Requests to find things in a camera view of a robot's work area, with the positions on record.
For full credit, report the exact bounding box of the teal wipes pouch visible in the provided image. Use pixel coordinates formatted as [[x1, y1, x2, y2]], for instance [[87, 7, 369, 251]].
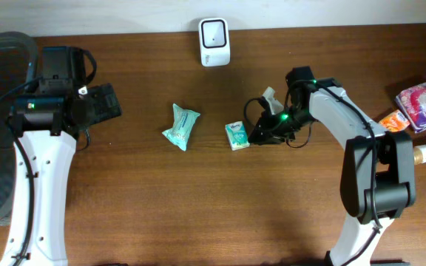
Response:
[[162, 103, 200, 151]]

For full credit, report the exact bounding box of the white barcode scanner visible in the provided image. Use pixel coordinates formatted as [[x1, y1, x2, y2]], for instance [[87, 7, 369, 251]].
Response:
[[198, 18, 231, 67]]

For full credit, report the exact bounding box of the teal tissue pack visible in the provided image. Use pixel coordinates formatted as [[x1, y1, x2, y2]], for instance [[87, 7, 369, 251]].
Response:
[[225, 121, 250, 151]]

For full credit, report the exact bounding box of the orange tissue pack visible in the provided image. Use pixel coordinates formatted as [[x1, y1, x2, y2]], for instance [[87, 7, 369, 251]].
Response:
[[379, 110, 410, 132]]

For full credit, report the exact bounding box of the red purple floral package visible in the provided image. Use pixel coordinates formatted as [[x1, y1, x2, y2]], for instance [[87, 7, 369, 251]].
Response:
[[395, 82, 426, 133]]

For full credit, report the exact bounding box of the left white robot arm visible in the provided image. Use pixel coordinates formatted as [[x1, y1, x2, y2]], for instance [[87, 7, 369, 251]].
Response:
[[0, 46, 122, 265]]

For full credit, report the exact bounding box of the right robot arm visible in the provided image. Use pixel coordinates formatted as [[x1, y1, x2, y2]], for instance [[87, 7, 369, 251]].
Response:
[[248, 66, 416, 265]]

